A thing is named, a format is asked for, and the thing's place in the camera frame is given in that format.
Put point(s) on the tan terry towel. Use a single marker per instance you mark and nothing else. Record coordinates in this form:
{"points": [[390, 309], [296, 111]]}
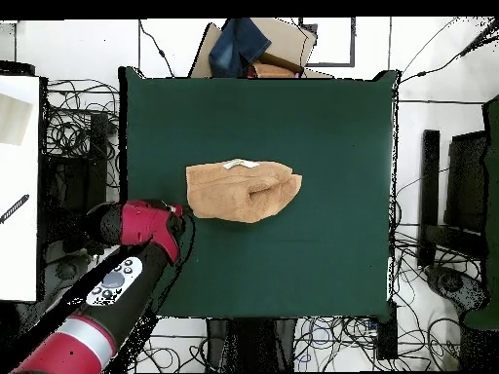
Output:
{"points": [[241, 191]]}

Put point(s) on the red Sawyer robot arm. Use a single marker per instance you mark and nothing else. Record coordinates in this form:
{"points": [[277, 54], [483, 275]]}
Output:
{"points": [[78, 346]]}

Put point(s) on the black equipment rack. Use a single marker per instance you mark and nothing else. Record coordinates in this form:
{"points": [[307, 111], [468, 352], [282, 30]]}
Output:
{"points": [[97, 156]]}

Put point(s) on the dark green table cloth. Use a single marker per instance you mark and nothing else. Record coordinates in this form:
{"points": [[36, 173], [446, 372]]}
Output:
{"points": [[312, 136]]}

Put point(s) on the black ridged tool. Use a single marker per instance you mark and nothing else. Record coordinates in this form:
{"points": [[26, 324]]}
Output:
{"points": [[13, 209]]}

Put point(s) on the white desk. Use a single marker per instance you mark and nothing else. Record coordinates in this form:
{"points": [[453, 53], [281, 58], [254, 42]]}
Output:
{"points": [[19, 253]]}

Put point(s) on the tan towel in box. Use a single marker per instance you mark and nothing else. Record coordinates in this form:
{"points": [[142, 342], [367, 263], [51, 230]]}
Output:
{"points": [[273, 71]]}

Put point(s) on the blue jeans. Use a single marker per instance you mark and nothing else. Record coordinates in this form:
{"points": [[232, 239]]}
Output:
{"points": [[234, 46]]}

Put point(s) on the beige block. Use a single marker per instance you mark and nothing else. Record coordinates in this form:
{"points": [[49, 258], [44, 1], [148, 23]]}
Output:
{"points": [[13, 120]]}

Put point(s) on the cardboard box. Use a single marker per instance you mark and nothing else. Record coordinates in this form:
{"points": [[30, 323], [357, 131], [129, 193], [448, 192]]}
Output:
{"points": [[288, 39]]}

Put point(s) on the small black box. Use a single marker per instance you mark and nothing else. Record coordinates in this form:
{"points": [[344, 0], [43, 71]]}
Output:
{"points": [[386, 335]]}

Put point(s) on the wide black stand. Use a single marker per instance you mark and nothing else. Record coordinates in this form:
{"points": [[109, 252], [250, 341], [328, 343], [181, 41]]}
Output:
{"points": [[466, 183]]}

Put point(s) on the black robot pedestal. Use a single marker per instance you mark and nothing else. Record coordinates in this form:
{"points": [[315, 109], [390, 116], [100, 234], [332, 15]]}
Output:
{"points": [[249, 343]]}

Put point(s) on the black rectangular floor frame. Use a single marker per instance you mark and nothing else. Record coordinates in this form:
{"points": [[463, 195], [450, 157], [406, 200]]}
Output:
{"points": [[353, 43]]}

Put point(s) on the narrow black post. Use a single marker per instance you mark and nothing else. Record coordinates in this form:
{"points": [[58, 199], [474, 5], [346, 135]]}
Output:
{"points": [[429, 194]]}

